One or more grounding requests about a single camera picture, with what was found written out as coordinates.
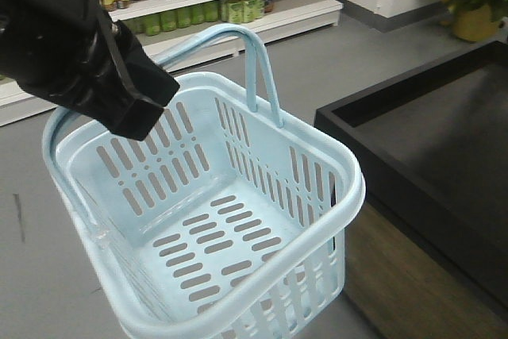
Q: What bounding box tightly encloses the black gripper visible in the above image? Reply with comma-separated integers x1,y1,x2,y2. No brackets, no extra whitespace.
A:
17,21,179,141

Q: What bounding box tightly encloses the light blue plastic basket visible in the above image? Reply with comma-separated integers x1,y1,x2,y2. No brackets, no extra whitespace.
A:
42,24,365,338

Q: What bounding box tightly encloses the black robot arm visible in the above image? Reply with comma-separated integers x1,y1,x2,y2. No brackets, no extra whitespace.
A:
1,0,179,141

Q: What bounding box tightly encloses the white store shelf unit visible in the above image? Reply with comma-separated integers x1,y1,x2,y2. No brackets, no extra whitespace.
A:
0,0,345,128

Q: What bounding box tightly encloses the black wooden produce stand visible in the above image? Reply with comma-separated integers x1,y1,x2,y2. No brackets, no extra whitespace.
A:
314,40,507,338

